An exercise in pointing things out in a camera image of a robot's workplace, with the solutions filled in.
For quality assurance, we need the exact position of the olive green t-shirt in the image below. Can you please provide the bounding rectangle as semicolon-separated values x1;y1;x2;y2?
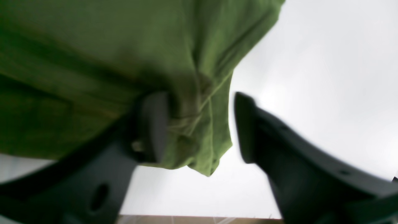
0;0;285;177

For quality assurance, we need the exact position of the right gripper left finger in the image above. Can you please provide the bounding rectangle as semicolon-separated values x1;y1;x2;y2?
0;92;169;224

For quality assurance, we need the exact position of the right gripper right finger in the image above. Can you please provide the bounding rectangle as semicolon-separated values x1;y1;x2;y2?
234;92;398;224

